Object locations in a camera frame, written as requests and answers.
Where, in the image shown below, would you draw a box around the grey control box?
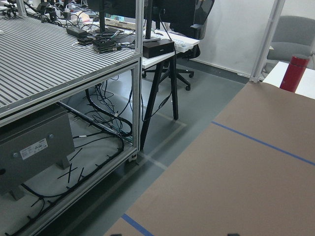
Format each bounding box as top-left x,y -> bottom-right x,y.
0,107 -> 74,200

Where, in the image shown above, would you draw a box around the black flat box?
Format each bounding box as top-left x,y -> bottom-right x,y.
143,39 -> 174,59

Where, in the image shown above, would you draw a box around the grey armchair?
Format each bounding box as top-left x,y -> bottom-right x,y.
261,16 -> 315,78

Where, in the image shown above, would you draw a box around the aluminium frame post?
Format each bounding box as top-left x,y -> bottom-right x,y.
249,0 -> 285,83

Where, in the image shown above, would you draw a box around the black office chair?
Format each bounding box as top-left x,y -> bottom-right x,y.
141,0 -> 215,90

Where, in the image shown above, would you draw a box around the red water bottle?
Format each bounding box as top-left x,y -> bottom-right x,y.
280,54 -> 310,92

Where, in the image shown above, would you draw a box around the aluminium slatted workbench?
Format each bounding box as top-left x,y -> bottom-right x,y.
0,3 -> 144,236

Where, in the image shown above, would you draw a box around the black computer monitor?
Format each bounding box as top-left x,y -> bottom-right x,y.
87,0 -> 147,33

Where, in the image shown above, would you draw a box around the white desk black legs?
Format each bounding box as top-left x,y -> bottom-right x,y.
140,30 -> 201,150

